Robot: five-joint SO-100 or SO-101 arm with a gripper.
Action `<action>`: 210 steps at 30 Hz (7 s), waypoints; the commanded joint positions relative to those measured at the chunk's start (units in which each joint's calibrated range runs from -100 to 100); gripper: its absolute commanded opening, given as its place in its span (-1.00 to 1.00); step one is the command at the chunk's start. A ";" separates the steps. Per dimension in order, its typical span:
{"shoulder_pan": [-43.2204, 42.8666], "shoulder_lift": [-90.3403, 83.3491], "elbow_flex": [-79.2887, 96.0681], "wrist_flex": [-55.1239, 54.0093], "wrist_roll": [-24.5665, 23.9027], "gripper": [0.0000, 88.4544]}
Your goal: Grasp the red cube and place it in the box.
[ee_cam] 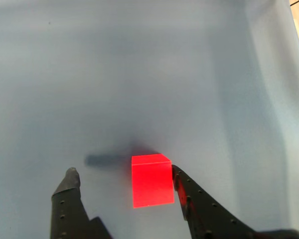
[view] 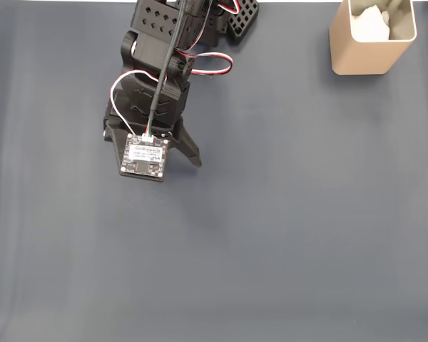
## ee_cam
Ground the grey table mat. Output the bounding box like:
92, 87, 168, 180
0, 0, 299, 239

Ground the red cube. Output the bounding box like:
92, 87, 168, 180
131, 153, 175, 209

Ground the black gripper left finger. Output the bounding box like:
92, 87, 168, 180
50, 167, 113, 239

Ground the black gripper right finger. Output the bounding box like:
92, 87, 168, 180
171, 164, 299, 239

